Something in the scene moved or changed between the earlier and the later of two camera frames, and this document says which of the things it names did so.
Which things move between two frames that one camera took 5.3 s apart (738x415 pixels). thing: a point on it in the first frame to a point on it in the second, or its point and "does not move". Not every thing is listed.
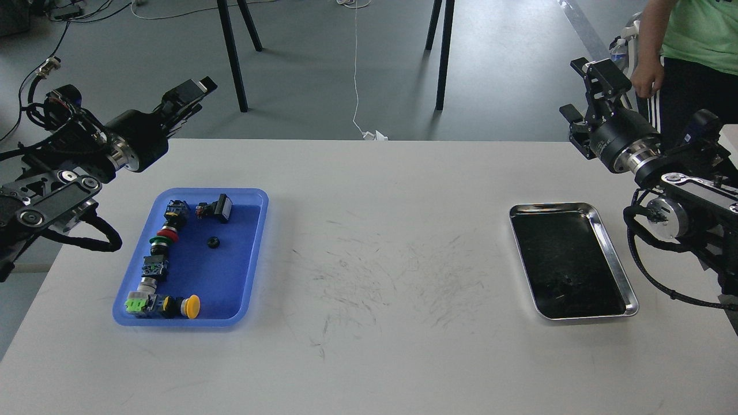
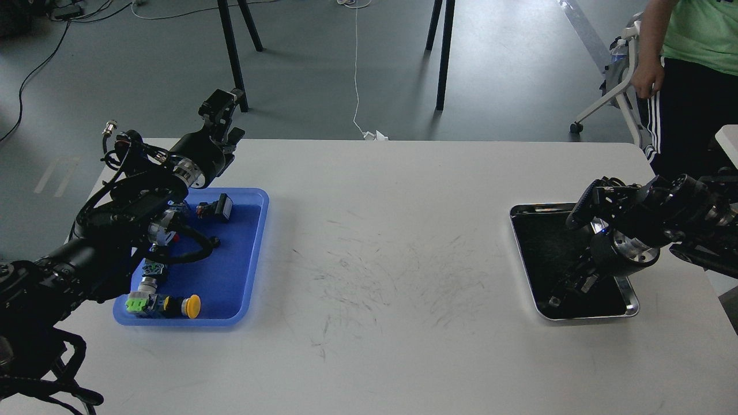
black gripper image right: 622,140 to 615,254
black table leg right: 445,41 does not move
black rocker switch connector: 222,208 does not move
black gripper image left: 135,139 to 197,157
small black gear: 213,242 does not move
